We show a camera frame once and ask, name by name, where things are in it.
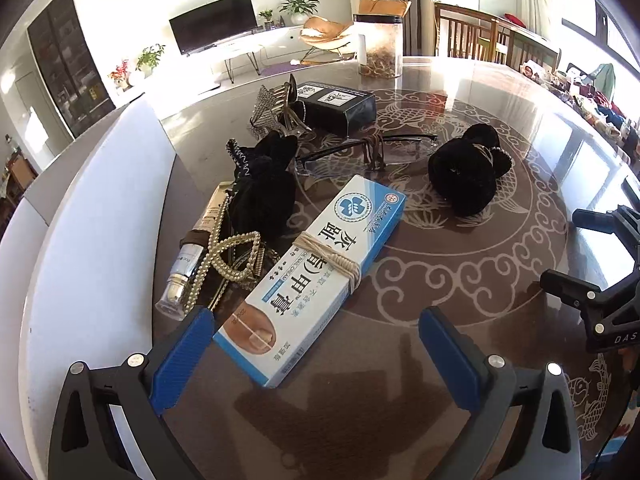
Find black fluffy hair tie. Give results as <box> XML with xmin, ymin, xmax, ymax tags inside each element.
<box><xmin>428</xmin><ymin>122</ymin><xmax>512</xmax><ymax>216</ymax></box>

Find small clear cosmetic bottle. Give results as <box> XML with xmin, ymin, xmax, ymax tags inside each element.
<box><xmin>155</xmin><ymin>185</ymin><xmax>236</xmax><ymax>319</ymax></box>

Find black curved television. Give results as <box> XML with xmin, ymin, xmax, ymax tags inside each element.
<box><xmin>168</xmin><ymin>0</ymin><xmax>258</xmax><ymax>57</ymax></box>

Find orange lounge chair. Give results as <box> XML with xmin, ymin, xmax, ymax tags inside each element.
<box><xmin>300</xmin><ymin>0</ymin><xmax>412</xmax><ymax>59</ymax></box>

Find wooden dining chair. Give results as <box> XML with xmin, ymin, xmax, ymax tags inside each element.
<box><xmin>434</xmin><ymin>1</ymin><xmax>502</xmax><ymax>62</ymax></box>
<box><xmin>492</xmin><ymin>17</ymin><xmax>562</xmax><ymax>69</ymax></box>

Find clear jar with black lid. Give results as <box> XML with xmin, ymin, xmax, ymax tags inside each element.
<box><xmin>352</xmin><ymin>13</ymin><xmax>404</xmax><ymax>79</ymax></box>

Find clear claw hair clip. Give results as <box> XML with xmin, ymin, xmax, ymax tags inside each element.
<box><xmin>280</xmin><ymin>102</ymin><xmax>317</xmax><ymax>142</ymax></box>

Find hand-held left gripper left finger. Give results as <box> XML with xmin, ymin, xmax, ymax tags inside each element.
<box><xmin>47</xmin><ymin>305</ymin><xmax>216</xmax><ymax>480</ymax></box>

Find black framed glasses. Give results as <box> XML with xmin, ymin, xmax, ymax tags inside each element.
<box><xmin>295</xmin><ymin>133</ymin><xmax>437</xmax><ymax>177</ymax></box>

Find pearl hair clip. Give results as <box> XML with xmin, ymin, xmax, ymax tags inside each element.
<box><xmin>207</xmin><ymin>230</ymin><xmax>264</xmax><ymax>282</ymax></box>
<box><xmin>182</xmin><ymin>195</ymin><xmax>281</xmax><ymax>317</ymax></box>

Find red flowers in vase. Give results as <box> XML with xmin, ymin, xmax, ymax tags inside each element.
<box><xmin>107</xmin><ymin>59</ymin><xmax>132</xmax><ymax>92</ymax></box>

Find large green potted plant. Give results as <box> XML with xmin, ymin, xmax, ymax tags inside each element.
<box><xmin>276</xmin><ymin>0</ymin><xmax>321</xmax><ymax>26</ymax></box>

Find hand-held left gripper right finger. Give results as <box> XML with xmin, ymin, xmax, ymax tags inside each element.
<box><xmin>419</xmin><ymin>306</ymin><xmax>583</xmax><ymax>480</ymax></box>

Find black box with white labels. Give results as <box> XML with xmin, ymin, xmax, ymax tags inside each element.
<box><xmin>298</xmin><ymin>81</ymin><xmax>377</xmax><ymax>136</ymax></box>

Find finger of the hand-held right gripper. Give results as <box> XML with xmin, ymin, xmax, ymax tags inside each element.
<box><xmin>540</xmin><ymin>269</ymin><xmax>640</xmax><ymax>332</ymax></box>
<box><xmin>572</xmin><ymin>205</ymin><xmax>640</xmax><ymax>257</ymax></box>

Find dark patterned wooden desktop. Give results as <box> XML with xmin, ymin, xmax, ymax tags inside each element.
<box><xmin>20</xmin><ymin>55</ymin><xmax>640</xmax><ymax>480</ymax></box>

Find bushy green potted plant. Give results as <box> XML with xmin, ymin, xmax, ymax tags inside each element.
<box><xmin>135</xmin><ymin>43</ymin><xmax>167</xmax><ymax>79</ymax></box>

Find silver rhinestone bow hair clip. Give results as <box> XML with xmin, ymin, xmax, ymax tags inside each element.
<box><xmin>249</xmin><ymin>74</ymin><xmax>301</xmax><ymax>137</ymax></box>

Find white storage box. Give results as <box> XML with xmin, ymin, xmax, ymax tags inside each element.
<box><xmin>0</xmin><ymin>97</ymin><xmax>177</xmax><ymax>480</ymax></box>

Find black velvet bow hair clip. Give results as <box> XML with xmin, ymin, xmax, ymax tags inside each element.
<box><xmin>226</xmin><ymin>134</ymin><xmax>301</xmax><ymax>244</ymax></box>

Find blue white ointment box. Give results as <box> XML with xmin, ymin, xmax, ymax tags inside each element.
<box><xmin>212</xmin><ymin>174</ymin><xmax>407</xmax><ymax>389</ymax></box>

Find white television cabinet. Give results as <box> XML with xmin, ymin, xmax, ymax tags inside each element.
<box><xmin>197</xmin><ymin>22</ymin><xmax>361</xmax><ymax>94</ymax></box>

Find dark glass display cabinet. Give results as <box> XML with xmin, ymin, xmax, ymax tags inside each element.
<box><xmin>26</xmin><ymin>0</ymin><xmax>117</xmax><ymax>140</ymax></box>

